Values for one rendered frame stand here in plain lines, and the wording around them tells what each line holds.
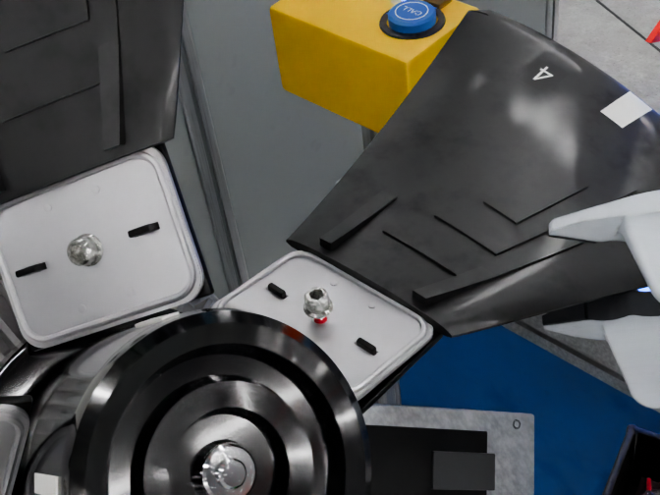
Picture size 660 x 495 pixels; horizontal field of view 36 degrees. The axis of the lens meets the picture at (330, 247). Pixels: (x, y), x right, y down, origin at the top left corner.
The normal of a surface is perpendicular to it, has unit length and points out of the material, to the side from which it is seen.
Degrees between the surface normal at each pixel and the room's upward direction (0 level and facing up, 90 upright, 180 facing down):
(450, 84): 8
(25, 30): 51
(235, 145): 90
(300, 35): 90
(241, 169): 90
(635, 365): 16
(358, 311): 6
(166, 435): 56
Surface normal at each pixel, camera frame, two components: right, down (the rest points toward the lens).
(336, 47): -0.68, 0.56
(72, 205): -0.31, 0.12
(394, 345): -0.04, -0.78
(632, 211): -0.24, -0.64
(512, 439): 0.49, -0.15
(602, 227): -0.09, 0.77
